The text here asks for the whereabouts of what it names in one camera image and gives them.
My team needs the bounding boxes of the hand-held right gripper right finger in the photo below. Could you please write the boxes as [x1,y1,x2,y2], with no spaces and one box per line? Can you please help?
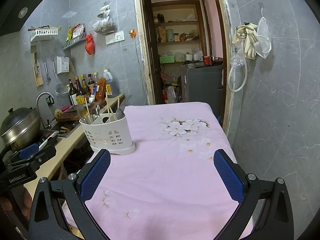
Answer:
[214,149,295,240]

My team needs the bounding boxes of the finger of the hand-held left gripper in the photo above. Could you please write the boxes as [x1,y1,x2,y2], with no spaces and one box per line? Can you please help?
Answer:
[9,145,57,173]
[19,144,42,159]

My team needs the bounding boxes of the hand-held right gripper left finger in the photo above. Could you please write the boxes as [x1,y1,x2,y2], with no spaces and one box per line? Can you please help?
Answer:
[29,149,112,240]

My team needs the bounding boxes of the white plastic utensil holder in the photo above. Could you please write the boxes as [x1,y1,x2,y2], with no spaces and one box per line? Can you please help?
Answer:
[79,112,136,155]

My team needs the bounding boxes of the metal fork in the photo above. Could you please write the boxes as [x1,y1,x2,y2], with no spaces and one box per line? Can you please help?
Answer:
[121,94,133,110]

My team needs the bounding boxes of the person's left hand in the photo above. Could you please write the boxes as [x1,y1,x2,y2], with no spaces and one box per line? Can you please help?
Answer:
[0,187,33,220]

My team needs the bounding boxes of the beige kitchen counter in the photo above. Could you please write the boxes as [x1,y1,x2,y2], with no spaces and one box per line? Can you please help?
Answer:
[24,93,125,200]

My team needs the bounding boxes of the metal wok with lid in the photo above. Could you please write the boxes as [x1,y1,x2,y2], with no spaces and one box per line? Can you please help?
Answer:
[0,107,42,153]

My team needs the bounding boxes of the kitchen sink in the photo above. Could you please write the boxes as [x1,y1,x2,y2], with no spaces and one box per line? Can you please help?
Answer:
[51,119,82,138]

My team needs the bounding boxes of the wooden cutting board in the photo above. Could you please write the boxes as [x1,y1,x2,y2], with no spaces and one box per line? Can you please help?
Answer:
[59,99,107,122]

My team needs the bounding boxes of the metal faucet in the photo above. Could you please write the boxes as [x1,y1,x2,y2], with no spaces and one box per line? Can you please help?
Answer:
[36,92,55,130]

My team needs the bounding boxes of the pink floral tablecloth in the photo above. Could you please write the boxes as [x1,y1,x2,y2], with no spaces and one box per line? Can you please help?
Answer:
[61,102,253,240]

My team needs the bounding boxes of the dark pump bottle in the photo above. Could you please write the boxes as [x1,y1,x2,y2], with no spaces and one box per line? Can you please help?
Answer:
[68,79,78,106]

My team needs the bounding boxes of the hanging metal strainer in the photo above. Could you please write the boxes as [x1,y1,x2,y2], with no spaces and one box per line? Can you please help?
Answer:
[52,59,69,97]

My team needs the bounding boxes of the wooden knife board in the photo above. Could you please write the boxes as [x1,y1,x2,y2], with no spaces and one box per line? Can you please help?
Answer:
[30,45,44,87]

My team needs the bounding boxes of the hanging metal utensil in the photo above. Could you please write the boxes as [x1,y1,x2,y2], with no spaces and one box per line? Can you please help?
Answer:
[44,60,52,82]

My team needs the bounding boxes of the orange sauce bottle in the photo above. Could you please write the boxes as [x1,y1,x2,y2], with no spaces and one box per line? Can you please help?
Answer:
[95,78,107,102]

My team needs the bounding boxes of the plastic oil jug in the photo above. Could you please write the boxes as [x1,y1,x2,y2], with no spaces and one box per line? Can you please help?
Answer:
[103,69,119,98]

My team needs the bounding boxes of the grey refrigerator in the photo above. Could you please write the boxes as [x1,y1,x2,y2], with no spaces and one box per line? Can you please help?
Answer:
[180,62,224,119]

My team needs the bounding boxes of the clear plastic jug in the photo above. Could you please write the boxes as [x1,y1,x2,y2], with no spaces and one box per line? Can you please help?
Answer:
[166,86,177,103]

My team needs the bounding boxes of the clear plastic bag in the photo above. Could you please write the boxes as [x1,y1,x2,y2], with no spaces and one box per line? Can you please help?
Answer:
[230,49,244,67]

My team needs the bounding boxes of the red plastic bag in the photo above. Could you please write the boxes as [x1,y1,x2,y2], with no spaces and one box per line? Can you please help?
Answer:
[84,33,95,55]

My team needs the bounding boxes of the red snack packet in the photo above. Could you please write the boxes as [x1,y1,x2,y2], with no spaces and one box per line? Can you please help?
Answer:
[72,24,85,39]

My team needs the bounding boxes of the cream rubber gloves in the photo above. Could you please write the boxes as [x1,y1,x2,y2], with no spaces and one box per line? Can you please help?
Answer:
[232,23,258,60]

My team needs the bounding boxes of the white mesh bag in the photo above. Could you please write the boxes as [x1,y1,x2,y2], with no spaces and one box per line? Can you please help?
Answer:
[254,7,272,59]

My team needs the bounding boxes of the bag of dried goods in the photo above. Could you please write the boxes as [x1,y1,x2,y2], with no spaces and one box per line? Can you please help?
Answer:
[91,2,117,34]

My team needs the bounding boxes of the black range hood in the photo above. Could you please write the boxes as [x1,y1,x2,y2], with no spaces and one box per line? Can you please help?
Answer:
[0,0,50,37]

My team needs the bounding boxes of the wooden shelf unit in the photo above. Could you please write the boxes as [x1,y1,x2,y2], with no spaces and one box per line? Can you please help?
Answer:
[151,0,208,64]

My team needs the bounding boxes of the cream door frame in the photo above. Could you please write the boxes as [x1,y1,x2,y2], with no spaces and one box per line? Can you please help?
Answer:
[132,0,234,137]

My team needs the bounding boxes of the white hose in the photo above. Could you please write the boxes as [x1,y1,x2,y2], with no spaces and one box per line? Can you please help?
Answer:
[227,55,248,92]

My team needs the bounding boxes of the white wall box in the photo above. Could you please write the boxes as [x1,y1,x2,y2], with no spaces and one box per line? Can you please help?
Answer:
[56,56,70,74]

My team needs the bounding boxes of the metal wall rack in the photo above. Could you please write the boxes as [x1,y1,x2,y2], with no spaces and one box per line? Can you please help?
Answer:
[62,32,87,50]

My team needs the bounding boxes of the white basket wall rack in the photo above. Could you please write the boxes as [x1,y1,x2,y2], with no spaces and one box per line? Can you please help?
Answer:
[28,26,62,42]

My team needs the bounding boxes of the white wall socket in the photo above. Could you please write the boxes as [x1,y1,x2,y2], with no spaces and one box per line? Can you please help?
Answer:
[105,31,125,45]

